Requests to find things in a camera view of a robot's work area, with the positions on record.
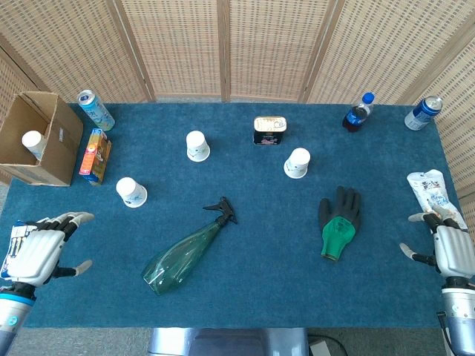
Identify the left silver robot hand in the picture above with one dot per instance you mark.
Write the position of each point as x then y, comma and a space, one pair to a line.
35, 256

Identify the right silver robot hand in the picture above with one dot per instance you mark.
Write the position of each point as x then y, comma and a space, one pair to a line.
454, 252

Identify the green transparent spray bottle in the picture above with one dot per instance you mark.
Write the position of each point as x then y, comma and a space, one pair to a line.
178, 256

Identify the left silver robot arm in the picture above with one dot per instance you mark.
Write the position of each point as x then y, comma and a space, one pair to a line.
13, 315

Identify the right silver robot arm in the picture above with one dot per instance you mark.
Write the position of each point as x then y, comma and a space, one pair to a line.
460, 315

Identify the cola bottle blue cap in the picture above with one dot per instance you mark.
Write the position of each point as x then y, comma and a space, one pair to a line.
356, 116

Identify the white snack bag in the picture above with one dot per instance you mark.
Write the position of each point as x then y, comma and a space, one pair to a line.
430, 193

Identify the brown cardboard box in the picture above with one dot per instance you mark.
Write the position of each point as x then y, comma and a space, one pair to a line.
61, 148

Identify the white paper cup blue flower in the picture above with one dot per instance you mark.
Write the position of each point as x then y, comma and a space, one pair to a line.
130, 191
33, 142

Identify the orange snack packet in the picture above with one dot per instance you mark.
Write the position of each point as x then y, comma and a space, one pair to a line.
92, 155

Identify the green black work glove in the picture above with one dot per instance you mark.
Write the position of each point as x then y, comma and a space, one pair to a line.
337, 230

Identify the blue silver drink can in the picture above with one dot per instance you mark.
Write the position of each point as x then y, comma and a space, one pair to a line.
423, 113

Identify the tall light blue drink can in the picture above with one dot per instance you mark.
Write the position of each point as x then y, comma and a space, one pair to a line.
96, 111

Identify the white paper cup green flower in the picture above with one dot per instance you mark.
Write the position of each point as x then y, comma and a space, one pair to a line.
196, 144
297, 163

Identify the blue carpet table cover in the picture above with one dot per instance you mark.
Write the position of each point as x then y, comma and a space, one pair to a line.
259, 241

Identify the silver blue robot torso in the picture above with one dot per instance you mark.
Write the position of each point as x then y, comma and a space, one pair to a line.
222, 343

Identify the black luncheon meat tin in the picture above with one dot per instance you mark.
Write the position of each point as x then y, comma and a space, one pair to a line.
270, 130

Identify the bamboo folding screen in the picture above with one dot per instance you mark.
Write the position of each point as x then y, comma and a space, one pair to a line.
178, 44

